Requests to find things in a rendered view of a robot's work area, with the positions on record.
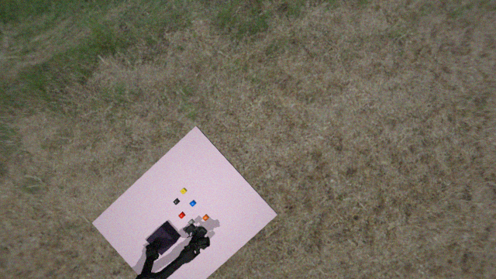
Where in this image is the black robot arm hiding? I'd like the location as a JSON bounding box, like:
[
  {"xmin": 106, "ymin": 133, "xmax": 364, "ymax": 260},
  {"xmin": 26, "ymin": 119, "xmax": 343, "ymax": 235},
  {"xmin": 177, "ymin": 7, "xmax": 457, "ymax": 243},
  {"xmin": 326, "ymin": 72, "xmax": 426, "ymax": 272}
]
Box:
[{"xmin": 136, "ymin": 226, "xmax": 210, "ymax": 279}]

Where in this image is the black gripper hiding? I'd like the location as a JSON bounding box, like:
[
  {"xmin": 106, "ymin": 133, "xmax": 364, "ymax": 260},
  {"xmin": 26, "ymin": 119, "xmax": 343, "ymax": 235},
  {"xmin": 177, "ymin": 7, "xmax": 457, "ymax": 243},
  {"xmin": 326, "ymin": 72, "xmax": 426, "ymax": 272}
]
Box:
[{"xmin": 185, "ymin": 224, "xmax": 199, "ymax": 239}]

